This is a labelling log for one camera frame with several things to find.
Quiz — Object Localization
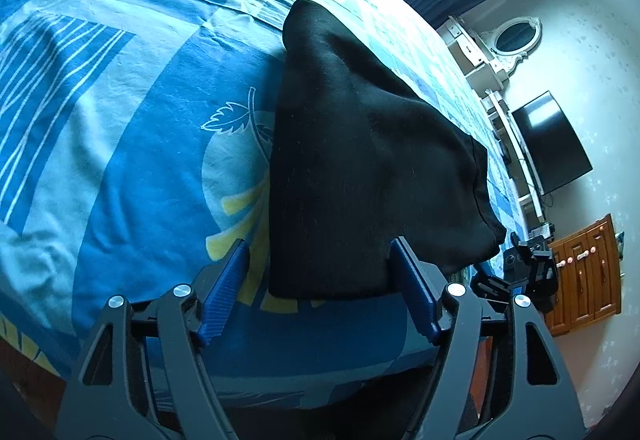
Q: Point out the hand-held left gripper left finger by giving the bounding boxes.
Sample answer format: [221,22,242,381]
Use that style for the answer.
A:
[56,239,251,440]

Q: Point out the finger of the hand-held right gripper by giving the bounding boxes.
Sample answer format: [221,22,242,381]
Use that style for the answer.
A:
[470,271,523,305]

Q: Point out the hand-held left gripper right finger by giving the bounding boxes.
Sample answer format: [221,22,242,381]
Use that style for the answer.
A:
[390,236,587,440]

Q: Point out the black pants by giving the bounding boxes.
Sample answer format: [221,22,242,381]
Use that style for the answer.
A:
[267,0,507,301]

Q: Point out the brown wooden cabinet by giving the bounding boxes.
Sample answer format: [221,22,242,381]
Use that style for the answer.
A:
[542,214,622,336]

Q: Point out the white television stand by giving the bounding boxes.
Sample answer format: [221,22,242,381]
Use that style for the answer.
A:
[482,90,551,231]

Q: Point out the black flat television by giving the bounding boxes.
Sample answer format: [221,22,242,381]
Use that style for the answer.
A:
[511,90,593,195]

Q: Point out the blue patterned bedsheet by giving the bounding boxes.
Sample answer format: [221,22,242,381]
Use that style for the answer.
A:
[0,0,531,413]

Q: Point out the white dressing table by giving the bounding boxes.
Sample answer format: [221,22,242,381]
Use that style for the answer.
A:
[442,14,543,95]

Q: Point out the oval white-framed mirror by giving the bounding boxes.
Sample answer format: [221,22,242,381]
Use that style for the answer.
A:
[492,17,542,58]

